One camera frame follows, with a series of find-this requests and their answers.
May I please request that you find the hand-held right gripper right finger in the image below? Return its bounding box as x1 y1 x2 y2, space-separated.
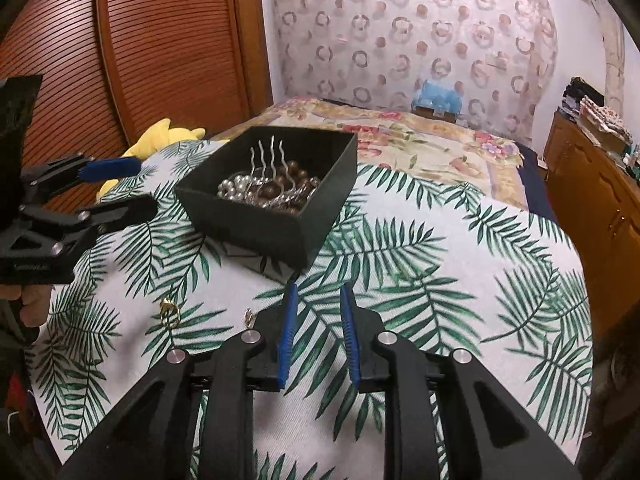
340 282 583 480

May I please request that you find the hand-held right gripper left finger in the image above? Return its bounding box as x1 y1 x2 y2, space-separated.
57 280 301 480

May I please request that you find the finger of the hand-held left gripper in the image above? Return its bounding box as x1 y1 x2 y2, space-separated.
22 154 142 197
20 195 159 261

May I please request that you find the black square box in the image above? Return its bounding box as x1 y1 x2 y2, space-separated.
173 126 359 269

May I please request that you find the white pearl necklace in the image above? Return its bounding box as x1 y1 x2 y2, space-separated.
217 172 267 202

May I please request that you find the gold ring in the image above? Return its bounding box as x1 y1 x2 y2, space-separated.
159 299 181 329

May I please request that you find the silver wavy hair comb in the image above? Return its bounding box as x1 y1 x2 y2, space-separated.
247 136 302 203

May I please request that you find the brown wooden bead bracelet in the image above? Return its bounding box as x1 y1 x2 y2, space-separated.
260 159 322 212

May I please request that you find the person's left hand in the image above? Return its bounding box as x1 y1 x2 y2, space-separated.
20 284 54 345

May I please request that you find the yellow plush toy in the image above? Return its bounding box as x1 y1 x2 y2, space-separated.
97 119 207 198

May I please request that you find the green leaf print tablecloth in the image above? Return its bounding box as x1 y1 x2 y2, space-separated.
25 137 596 480

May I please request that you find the wooden louvered wardrobe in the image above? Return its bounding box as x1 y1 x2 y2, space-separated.
0 0 274 213

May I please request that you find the floral bed blanket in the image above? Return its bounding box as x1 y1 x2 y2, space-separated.
207 96 531 211

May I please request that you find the small cardboard box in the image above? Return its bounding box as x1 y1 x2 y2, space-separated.
412 105 459 122

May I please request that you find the dark blue bed sheet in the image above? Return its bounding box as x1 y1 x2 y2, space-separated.
515 142 557 222

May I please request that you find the wooden side cabinet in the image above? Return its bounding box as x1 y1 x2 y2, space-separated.
542 110 640 292

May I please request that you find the circle patterned curtain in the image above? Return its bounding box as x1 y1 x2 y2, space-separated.
270 0 559 146

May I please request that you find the group of cosmetic bottles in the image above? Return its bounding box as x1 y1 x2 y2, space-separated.
620 142 640 177

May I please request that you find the pile of folded clothes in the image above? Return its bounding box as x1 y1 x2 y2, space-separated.
560 77 632 147

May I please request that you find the wrapped air conditioner pipe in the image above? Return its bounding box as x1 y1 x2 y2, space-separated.
597 10 627 106

